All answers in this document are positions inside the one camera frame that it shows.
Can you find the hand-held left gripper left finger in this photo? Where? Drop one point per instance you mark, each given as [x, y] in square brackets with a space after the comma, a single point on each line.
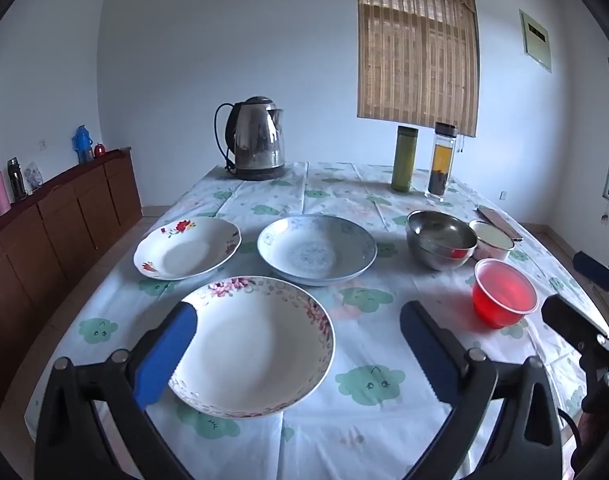
[167, 355]

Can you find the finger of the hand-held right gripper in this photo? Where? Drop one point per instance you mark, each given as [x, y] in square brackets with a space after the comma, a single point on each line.
[569, 317]
[597, 270]

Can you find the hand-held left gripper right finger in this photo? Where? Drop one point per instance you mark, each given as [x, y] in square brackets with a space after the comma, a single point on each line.
[429, 355]

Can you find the red plastic bowl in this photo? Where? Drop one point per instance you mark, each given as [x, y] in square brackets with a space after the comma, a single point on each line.
[504, 295]

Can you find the pink flower rim plate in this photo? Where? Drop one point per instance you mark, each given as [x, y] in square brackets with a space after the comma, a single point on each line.
[254, 340]

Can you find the red flower white plate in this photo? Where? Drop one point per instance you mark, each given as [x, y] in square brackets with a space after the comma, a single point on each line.
[184, 255]

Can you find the white enamel bowl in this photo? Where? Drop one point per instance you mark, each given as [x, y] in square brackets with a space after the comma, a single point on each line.
[492, 242]

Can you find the stainless steel bowl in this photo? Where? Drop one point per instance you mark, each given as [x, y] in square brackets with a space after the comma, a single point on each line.
[439, 232]

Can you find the dark phone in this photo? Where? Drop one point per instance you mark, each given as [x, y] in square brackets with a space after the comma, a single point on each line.
[499, 222]

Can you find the blue patterned plate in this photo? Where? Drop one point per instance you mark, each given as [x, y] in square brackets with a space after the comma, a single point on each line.
[314, 252]

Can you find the brown wooden sideboard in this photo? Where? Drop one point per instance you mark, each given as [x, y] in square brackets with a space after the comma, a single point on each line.
[59, 220]

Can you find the glass tea bottle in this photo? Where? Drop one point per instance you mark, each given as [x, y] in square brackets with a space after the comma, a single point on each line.
[440, 165]

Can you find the green thermos bottle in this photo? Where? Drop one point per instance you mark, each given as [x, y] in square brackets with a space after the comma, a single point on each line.
[404, 160]

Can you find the black kettle base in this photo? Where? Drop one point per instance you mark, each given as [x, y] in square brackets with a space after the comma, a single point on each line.
[259, 175]

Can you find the small red ornament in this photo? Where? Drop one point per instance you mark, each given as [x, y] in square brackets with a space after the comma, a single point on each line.
[100, 151]

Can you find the clear plastic bag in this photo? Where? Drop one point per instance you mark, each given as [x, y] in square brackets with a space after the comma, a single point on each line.
[34, 176]

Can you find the blue water bottle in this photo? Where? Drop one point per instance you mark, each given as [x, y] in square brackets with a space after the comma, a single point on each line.
[83, 145]

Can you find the black thermos bottle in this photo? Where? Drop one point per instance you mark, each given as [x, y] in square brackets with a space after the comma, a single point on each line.
[17, 180]

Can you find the stainless steel electric kettle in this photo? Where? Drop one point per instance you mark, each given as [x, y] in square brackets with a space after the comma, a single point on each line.
[254, 135]

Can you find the large bamboo window blind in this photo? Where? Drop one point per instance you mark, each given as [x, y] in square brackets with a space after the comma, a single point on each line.
[414, 60]

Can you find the white wall panel box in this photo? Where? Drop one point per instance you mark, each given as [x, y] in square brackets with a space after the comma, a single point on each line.
[535, 40]

